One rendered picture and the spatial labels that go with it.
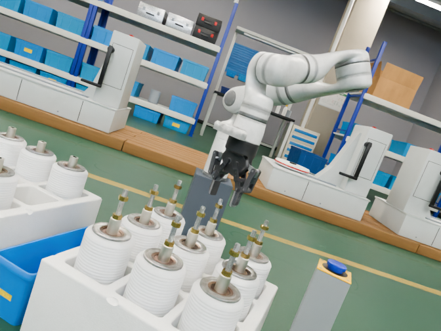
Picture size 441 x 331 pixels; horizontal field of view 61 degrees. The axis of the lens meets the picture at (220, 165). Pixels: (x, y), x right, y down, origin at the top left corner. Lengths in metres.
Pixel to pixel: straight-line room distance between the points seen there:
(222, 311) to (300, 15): 9.17
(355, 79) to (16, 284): 0.92
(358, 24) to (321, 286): 6.93
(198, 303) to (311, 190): 2.41
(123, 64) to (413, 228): 2.58
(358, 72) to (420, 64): 9.50
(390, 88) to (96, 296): 5.70
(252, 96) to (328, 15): 8.99
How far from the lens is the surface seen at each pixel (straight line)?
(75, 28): 5.82
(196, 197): 1.32
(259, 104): 0.84
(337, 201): 3.08
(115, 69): 2.94
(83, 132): 2.86
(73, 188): 1.09
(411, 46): 10.48
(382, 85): 6.06
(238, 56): 6.83
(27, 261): 0.98
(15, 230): 0.95
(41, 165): 1.15
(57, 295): 0.77
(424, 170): 3.39
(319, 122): 7.24
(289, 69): 0.85
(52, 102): 3.01
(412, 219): 3.37
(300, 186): 2.96
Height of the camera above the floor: 0.55
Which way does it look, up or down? 8 degrees down
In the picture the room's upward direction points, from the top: 20 degrees clockwise
